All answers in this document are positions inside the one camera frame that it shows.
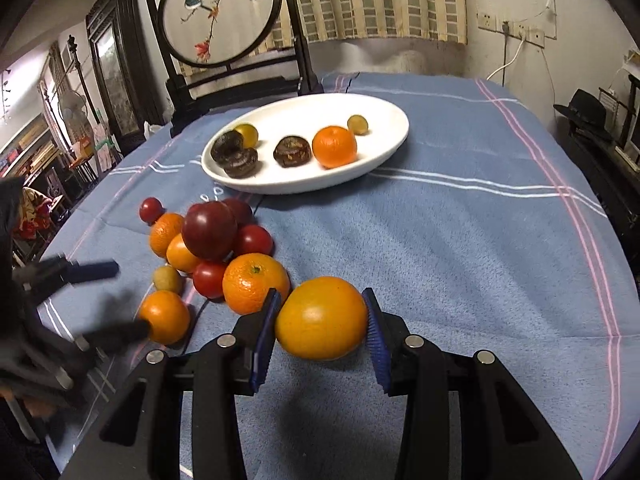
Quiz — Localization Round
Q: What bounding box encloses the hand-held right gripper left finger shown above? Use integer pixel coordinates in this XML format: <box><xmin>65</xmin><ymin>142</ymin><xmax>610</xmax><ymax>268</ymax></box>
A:
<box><xmin>60</xmin><ymin>287</ymin><xmax>283</xmax><ymax>480</ymax></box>

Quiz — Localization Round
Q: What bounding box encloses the small red tomato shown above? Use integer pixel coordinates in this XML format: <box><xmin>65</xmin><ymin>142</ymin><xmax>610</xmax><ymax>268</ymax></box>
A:
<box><xmin>139</xmin><ymin>197</ymin><xmax>165</xmax><ymax>224</ymax></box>

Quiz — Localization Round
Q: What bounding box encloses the dark wooden framed panel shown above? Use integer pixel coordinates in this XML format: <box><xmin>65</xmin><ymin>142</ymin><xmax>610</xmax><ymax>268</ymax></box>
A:
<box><xmin>85</xmin><ymin>0</ymin><xmax>166</xmax><ymax>158</ymax></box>

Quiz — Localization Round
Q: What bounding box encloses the dark wrinkled passion fruit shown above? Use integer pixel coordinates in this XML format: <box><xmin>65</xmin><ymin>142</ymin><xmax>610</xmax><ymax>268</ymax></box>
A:
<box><xmin>273</xmin><ymin>135</ymin><xmax>312</xmax><ymax>167</ymax></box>
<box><xmin>210</xmin><ymin>130</ymin><xmax>245</xmax><ymax>162</ymax></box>
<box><xmin>223</xmin><ymin>148</ymin><xmax>259</xmax><ymax>178</ymax></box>

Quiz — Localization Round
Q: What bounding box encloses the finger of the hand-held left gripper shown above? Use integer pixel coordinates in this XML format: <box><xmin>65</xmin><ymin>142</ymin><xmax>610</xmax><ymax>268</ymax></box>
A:
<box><xmin>75</xmin><ymin>320</ymin><xmax>152</xmax><ymax>353</ymax></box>
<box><xmin>12</xmin><ymin>257</ymin><xmax>121</xmax><ymax>293</ymax></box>

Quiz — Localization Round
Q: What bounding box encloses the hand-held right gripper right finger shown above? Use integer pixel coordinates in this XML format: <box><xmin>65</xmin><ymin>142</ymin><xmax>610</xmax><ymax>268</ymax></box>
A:
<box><xmin>361</xmin><ymin>287</ymin><xmax>583</xmax><ymax>480</ymax></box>

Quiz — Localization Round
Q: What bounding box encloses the white power cable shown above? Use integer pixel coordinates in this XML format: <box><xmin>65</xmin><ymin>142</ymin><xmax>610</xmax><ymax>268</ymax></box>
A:
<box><xmin>487</xmin><ymin>35</ymin><xmax>528</xmax><ymax>83</ymax></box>

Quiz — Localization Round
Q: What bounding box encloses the round embroidered bird screen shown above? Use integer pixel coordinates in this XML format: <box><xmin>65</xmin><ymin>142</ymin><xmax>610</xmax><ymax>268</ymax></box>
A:
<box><xmin>144</xmin><ymin>0</ymin><xmax>325</xmax><ymax>138</ymax></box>

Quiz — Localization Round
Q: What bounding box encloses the dimpled orange with green stem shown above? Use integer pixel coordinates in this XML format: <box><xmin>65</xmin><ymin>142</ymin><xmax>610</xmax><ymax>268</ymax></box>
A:
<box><xmin>222</xmin><ymin>253</ymin><xmax>291</xmax><ymax>316</ymax></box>

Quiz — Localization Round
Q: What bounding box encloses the checked beige curtain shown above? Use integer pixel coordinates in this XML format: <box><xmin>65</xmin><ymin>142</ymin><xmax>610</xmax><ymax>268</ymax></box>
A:
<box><xmin>159</xmin><ymin>0</ymin><xmax>468</xmax><ymax>53</ymax></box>

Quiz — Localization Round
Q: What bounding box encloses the white standing fan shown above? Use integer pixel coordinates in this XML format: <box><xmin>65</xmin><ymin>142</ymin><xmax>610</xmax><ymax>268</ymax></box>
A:
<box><xmin>56</xmin><ymin>91</ymin><xmax>96</xmax><ymax>171</ymax></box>

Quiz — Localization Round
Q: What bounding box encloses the large dark red plum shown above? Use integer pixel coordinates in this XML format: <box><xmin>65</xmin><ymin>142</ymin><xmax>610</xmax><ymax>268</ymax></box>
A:
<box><xmin>181</xmin><ymin>202</ymin><xmax>238</xmax><ymax>262</ymax></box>

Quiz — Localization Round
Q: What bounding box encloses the black hat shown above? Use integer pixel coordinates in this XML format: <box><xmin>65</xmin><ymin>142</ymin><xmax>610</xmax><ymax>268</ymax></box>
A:
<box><xmin>553</xmin><ymin>89</ymin><xmax>615</xmax><ymax>142</ymax></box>

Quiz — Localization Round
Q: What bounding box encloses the large smooth orange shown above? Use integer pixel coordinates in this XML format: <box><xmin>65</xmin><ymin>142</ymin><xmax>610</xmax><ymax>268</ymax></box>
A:
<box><xmin>274</xmin><ymin>276</ymin><xmax>369</xmax><ymax>361</ymax></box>

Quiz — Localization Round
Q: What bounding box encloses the bright orange tangerine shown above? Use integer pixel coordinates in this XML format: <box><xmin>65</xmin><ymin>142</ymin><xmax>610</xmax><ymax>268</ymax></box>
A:
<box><xmin>312</xmin><ymin>125</ymin><xmax>359</xmax><ymax>170</ymax></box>

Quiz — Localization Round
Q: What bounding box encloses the blue striped tablecloth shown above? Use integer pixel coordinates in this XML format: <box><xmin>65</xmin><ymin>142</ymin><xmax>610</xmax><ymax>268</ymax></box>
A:
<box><xmin>37</xmin><ymin>71</ymin><xmax>637</xmax><ymax>480</ymax></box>

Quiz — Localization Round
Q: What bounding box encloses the white oval plate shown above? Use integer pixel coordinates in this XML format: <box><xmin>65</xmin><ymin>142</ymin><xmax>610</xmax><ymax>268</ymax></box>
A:
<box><xmin>201</xmin><ymin>93</ymin><xmax>410</xmax><ymax>195</ymax></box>

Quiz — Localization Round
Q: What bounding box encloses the small tangerine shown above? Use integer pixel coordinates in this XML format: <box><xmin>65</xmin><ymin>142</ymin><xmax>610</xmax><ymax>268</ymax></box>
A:
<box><xmin>149</xmin><ymin>213</ymin><xmax>186</xmax><ymax>259</ymax></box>
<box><xmin>165</xmin><ymin>234</ymin><xmax>203</xmax><ymax>274</ymax></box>
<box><xmin>138</xmin><ymin>290</ymin><xmax>191</xmax><ymax>346</ymax></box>

